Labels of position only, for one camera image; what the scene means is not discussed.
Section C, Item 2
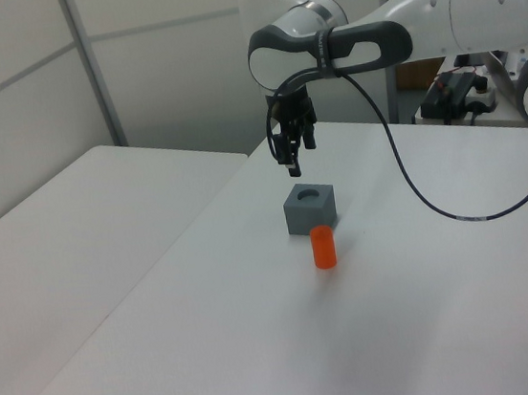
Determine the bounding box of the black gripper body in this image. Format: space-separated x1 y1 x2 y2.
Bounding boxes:
266 85 318 134

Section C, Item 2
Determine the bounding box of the orange cylinder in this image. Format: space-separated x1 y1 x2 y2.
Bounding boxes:
307 223 341 273

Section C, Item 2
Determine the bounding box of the grey block with round hole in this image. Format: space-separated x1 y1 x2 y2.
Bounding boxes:
280 178 342 241

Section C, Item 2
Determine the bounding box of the black power supply box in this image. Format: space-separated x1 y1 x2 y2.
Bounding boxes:
416 66 493 128

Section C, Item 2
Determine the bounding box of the white socket box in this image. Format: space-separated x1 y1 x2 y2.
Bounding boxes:
463 79 498 117

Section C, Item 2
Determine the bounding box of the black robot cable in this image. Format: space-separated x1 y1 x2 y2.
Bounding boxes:
253 4 528 248

